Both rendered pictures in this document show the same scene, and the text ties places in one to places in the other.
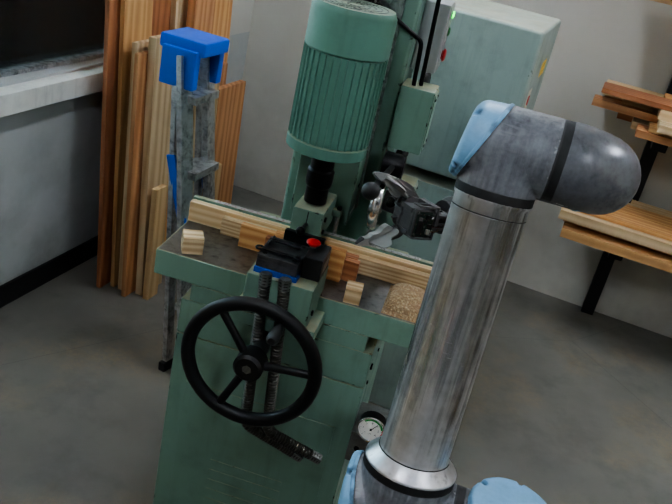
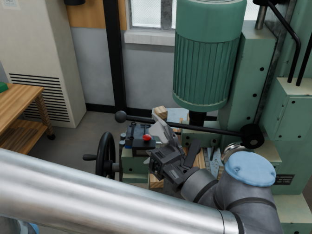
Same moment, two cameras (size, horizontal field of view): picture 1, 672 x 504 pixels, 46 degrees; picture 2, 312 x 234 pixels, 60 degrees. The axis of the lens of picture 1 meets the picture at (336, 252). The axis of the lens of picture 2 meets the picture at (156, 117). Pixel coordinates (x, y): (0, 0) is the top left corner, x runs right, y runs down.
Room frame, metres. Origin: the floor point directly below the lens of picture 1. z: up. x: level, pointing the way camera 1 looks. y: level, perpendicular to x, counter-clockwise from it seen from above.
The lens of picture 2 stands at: (1.42, -0.63, 1.65)
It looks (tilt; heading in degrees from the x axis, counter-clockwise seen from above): 39 degrees down; 84
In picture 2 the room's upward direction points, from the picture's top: straight up
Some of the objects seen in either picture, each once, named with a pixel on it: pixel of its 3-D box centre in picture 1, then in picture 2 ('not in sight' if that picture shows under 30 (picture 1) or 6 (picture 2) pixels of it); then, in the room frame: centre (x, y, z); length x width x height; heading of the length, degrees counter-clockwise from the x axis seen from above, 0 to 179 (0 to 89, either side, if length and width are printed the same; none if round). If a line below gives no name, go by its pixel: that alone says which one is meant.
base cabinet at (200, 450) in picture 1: (277, 414); not in sight; (1.76, 0.06, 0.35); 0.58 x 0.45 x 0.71; 173
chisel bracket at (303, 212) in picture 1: (313, 217); (200, 135); (1.66, 0.07, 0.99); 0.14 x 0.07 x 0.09; 173
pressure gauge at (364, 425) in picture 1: (371, 428); not in sight; (1.39, -0.16, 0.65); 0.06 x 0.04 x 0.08; 83
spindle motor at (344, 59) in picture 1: (340, 80); (204, 52); (1.64, 0.07, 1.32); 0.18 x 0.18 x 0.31
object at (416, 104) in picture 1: (414, 116); (290, 110); (1.83, -0.11, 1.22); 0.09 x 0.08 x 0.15; 173
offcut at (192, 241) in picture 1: (192, 241); (160, 113); (1.54, 0.31, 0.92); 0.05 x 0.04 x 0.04; 19
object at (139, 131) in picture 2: (293, 257); (140, 138); (1.44, 0.08, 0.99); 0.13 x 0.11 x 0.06; 83
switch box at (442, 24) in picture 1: (433, 34); not in sight; (1.93, -0.11, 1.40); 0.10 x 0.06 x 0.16; 173
